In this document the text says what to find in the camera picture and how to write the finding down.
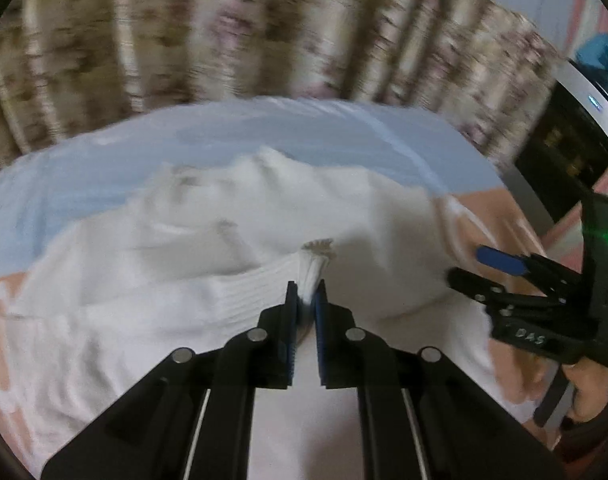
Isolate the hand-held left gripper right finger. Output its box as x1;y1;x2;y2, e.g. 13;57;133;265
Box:
314;280;567;480

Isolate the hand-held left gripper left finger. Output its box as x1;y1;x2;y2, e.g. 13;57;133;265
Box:
40;280;301;480

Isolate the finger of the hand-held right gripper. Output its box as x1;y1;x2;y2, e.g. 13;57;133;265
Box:
446;267;564;317
476;245;583;297

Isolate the white knit sweater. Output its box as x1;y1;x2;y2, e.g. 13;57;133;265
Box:
6;146;534;480

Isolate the person's right hand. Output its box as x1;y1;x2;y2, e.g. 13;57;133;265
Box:
558;357;608;426

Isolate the white framed black screen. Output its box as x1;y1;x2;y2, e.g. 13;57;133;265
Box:
501;59;608;235

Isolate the blue cloth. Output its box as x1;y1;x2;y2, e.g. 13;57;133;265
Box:
575;34;608;83

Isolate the orange and blue printed bedsheet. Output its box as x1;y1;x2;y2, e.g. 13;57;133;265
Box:
0;97;564;480

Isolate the floral curtain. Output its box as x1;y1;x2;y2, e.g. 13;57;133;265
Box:
0;0;564;181

